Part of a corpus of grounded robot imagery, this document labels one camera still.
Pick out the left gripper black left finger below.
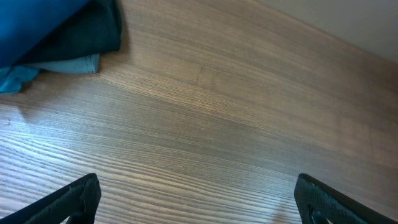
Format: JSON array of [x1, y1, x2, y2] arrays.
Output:
[[1, 173, 101, 224]]

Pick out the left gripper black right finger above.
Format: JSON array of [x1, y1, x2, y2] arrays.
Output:
[[294, 173, 397, 224]]

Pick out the blue polo shirt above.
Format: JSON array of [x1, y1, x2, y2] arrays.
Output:
[[1, 0, 88, 93]]

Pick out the folded grey garment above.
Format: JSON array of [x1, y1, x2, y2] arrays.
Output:
[[26, 54, 100, 74]]

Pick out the folded black pants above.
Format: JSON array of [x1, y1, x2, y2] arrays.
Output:
[[17, 0, 122, 64]]

